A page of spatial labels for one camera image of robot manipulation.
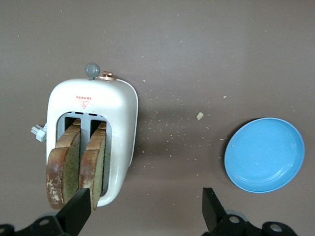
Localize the white toaster power plug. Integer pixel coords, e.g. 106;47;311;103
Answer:
31;122;48;143

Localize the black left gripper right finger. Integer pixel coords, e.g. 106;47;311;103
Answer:
201;188;300;236

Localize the brown toast bread slice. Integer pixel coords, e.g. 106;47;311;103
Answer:
78;120;107;212
46;118;82;210

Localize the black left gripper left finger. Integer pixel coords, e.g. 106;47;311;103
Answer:
0;188;91;236

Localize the blue round plate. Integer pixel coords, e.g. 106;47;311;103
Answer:
223;117;306;194

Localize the cream white two-slot toaster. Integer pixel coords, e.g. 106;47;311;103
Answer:
45;62;139;207

